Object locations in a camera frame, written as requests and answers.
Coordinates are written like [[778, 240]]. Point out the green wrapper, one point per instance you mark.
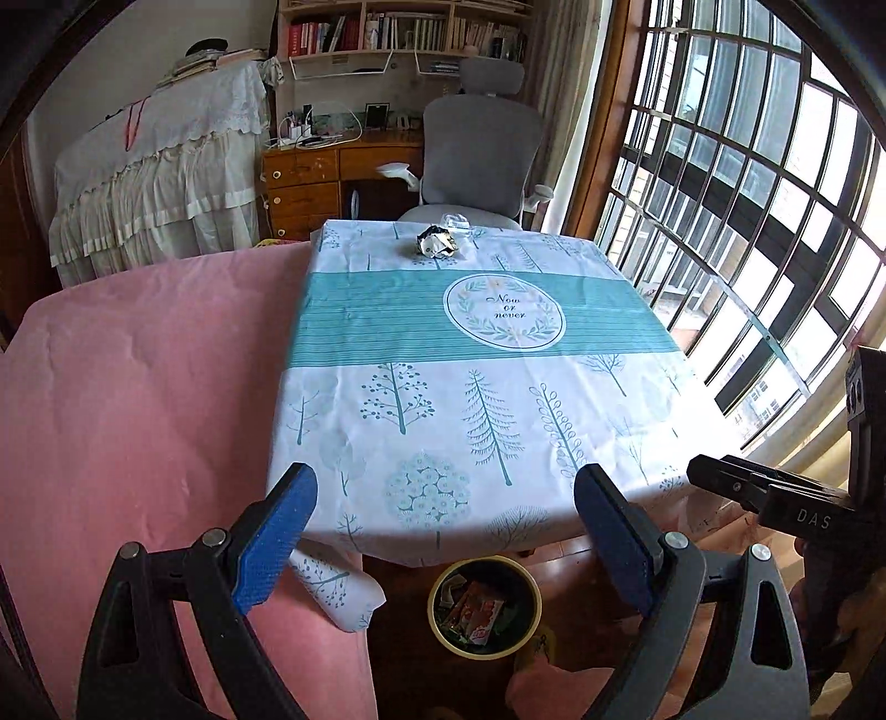
[[513, 616]]

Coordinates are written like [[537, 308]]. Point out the black white wrapper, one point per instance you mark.
[[437, 242]]

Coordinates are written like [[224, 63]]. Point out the wooden wall bookshelf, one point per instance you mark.
[[408, 57]]

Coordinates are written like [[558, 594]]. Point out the pink bedsheet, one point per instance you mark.
[[138, 381]]

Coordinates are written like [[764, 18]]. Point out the yellow-rimmed blue trash bin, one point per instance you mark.
[[516, 578]]

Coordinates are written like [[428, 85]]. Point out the black picture frame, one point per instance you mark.
[[377, 116]]

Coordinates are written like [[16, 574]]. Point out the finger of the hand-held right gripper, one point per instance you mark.
[[789, 479], [727, 484]]

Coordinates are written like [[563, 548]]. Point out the sheer beige curtain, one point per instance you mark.
[[561, 90]]

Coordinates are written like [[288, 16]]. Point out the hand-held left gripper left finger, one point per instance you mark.
[[277, 540]]

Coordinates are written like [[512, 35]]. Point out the wooden desk with drawers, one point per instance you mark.
[[304, 187]]

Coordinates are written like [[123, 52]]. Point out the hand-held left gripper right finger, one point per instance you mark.
[[616, 540]]

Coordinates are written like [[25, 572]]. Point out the silver white wrapper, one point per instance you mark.
[[450, 592]]

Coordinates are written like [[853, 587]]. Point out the stack of books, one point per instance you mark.
[[207, 66]]

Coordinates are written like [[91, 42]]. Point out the white lace furniture cover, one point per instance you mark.
[[159, 187]]

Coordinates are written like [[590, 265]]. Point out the white desk organiser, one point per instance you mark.
[[301, 126]]

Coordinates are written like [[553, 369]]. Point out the dark wooden furniture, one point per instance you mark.
[[21, 242]]

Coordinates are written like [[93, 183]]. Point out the wooden window frame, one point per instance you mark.
[[599, 138]]

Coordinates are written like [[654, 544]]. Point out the row of red books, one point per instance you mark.
[[315, 38]]

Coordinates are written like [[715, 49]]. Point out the window grille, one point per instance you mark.
[[761, 208]]

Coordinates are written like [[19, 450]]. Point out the orange red snack packet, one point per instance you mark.
[[481, 613]]

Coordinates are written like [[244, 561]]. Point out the clear plastic container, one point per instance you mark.
[[458, 223]]

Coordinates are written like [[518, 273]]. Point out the person's right hand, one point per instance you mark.
[[862, 626]]

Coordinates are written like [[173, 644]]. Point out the red ribbon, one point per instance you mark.
[[131, 124]]

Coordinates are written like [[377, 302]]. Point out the row of pale books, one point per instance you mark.
[[408, 31]]

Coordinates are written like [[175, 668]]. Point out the pink trouser legs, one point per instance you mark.
[[554, 685]]

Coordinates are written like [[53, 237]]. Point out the grey office chair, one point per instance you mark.
[[477, 138]]

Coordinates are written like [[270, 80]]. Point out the tree-print white teal tablecloth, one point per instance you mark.
[[415, 311]]

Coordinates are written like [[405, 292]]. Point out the person's right yellow slipper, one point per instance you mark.
[[543, 645]]

